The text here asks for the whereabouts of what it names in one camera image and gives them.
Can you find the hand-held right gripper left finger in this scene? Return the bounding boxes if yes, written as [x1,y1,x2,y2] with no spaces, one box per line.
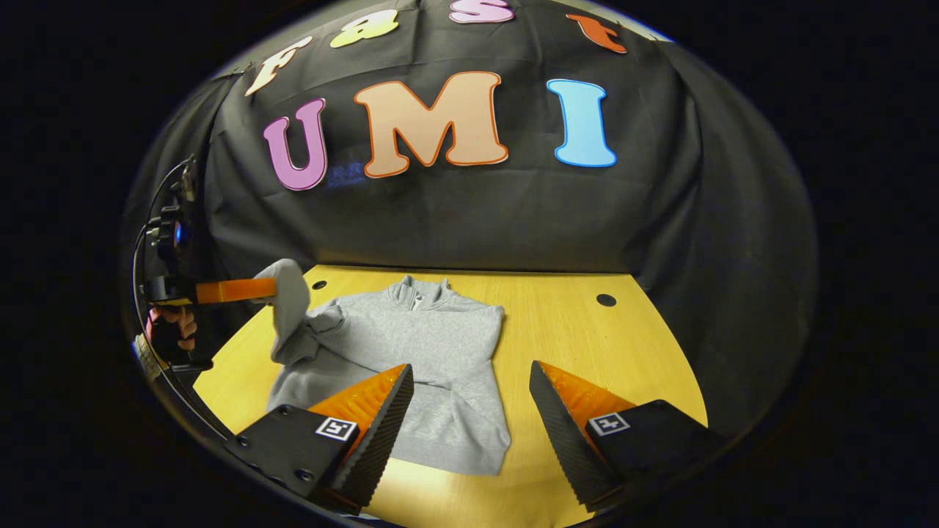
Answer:
[224,363,416,514]

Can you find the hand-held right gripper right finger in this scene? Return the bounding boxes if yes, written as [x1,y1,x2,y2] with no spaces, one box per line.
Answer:
[528,359,727,513]

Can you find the grey zip-neck sweatshirt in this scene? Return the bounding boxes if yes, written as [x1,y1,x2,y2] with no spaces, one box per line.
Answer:
[253,258,513,476]

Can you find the black backdrop cloth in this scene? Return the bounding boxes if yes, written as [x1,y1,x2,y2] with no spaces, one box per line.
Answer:
[125,0,819,433]

